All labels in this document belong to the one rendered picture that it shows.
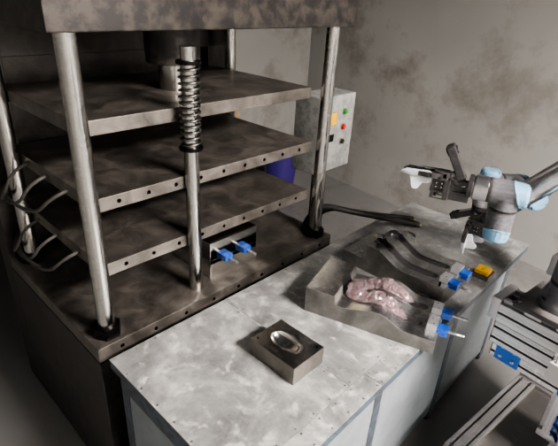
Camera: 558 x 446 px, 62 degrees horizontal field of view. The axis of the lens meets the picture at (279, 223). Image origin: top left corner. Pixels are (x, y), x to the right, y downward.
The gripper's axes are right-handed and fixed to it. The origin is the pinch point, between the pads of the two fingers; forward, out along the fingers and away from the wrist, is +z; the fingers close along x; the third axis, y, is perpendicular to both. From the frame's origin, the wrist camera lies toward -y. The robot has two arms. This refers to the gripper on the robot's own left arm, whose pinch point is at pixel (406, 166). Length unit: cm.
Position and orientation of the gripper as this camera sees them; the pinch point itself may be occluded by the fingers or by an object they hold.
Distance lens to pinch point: 150.8
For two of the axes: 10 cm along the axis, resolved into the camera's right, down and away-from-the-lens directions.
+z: -9.0, -2.3, 3.6
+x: 4.1, -2.6, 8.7
